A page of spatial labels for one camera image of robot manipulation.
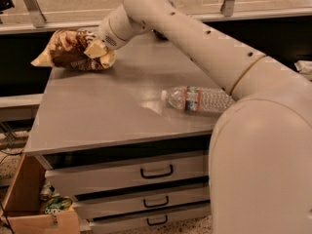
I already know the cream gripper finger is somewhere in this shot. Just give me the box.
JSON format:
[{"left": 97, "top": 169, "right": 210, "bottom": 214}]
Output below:
[{"left": 84, "top": 39, "right": 107, "bottom": 59}]

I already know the brown and cream chip bag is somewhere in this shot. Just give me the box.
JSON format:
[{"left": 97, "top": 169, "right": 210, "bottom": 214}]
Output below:
[{"left": 31, "top": 29, "right": 116, "bottom": 71}]

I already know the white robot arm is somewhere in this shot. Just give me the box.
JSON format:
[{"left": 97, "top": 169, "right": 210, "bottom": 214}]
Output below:
[{"left": 97, "top": 0, "right": 312, "bottom": 234}]

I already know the dark blue chip bag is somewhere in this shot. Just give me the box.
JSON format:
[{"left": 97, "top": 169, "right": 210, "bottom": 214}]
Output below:
[{"left": 152, "top": 29, "right": 168, "bottom": 41}]

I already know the green snack bag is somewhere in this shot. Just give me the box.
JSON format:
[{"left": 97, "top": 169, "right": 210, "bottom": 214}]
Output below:
[{"left": 43, "top": 197, "right": 72, "bottom": 215}]

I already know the clear plastic water bottle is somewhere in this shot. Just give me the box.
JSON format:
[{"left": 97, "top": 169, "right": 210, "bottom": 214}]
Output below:
[{"left": 161, "top": 86, "right": 235, "bottom": 114}]

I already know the black object top left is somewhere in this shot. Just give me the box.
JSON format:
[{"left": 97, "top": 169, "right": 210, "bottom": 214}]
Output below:
[{"left": 0, "top": 0, "right": 15, "bottom": 14}]

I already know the grey drawer cabinet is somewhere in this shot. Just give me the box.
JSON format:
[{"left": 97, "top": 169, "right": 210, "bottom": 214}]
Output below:
[{"left": 23, "top": 24, "right": 225, "bottom": 234}]

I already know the top grey drawer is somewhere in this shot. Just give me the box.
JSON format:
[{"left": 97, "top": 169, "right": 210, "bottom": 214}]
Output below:
[{"left": 46, "top": 151, "right": 208, "bottom": 198}]

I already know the grey drawer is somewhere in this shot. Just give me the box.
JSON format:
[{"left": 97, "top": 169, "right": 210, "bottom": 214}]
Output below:
[
  {"left": 73, "top": 184, "right": 210, "bottom": 219},
  {"left": 90, "top": 201, "right": 211, "bottom": 234},
  {"left": 46, "top": 151, "right": 208, "bottom": 198}
]

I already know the metal can in box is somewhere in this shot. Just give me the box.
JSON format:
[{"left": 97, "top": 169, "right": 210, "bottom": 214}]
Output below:
[{"left": 40, "top": 183, "right": 54, "bottom": 201}]

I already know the middle grey drawer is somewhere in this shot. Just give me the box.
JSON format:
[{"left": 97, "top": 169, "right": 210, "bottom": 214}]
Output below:
[{"left": 73, "top": 184, "right": 210, "bottom": 219}]

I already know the bottom grey drawer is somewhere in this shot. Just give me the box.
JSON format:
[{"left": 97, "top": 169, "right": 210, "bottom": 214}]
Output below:
[{"left": 90, "top": 201, "right": 211, "bottom": 234}]

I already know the cardboard box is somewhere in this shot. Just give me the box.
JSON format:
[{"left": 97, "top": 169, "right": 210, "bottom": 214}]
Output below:
[{"left": 1, "top": 154, "right": 80, "bottom": 234}]

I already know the left metal railing post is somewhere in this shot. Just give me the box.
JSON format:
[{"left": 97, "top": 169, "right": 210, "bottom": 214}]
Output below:
[{"left": 23, "top": 0, "right": 46, "bottom": 28}]

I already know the metal railing post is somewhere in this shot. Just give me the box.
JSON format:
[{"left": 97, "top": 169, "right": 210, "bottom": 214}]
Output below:
[
  {"left": 23, "top": 0, "right": 46, "bottom": 28},
  {"left": 220, "top": 0, "right": 235, "bottom": 17}
]

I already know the right metal railing post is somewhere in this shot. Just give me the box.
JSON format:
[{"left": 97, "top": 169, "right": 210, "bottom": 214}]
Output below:
[{"left": 220, "top": 0, "right": 235, "bottom": 17}]

